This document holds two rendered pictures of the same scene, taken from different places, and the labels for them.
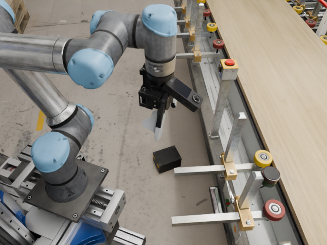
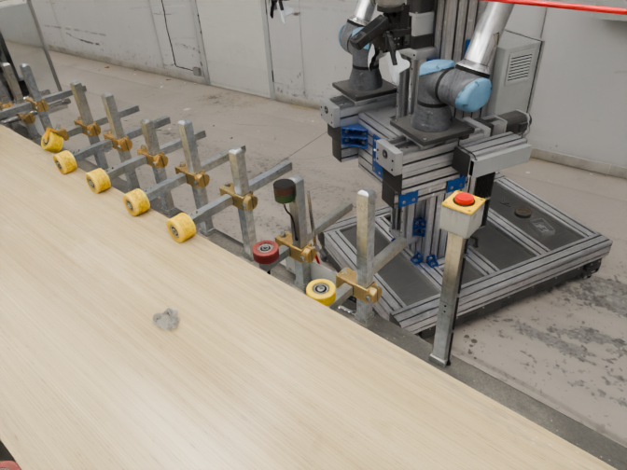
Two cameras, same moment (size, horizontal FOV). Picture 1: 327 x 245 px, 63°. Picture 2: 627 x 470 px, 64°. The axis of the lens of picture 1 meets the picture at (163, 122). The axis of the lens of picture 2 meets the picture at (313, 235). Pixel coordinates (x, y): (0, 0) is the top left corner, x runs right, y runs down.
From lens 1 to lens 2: 1.86 m
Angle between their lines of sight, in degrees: 88
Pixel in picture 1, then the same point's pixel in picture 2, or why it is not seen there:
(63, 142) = (433, 65)
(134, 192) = not seen: hidden behind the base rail
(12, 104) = not seen: outside the picture
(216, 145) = (418, 348)
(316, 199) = (225, 284)
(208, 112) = (511, 400)
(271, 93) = (426, 430)
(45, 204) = not seen: hidden behind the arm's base
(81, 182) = (417, 117)
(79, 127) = (451, 80)
